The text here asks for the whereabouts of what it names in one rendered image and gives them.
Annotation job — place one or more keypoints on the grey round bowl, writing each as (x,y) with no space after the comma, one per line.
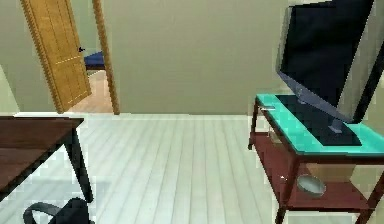
(310,185)

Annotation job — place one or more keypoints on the black office chair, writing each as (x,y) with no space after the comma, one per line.
(65,211)

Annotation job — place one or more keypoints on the teal top red stand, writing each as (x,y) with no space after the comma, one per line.
(286,156)

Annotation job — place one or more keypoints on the dark brown wooden table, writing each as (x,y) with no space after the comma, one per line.
(23,143)

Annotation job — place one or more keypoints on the black flat television set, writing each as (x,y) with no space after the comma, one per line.
(320,56)

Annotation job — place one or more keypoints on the orange wooden room door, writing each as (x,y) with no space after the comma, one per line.
(60,50)

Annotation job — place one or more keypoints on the blue bed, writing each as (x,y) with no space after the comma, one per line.
(95,60)

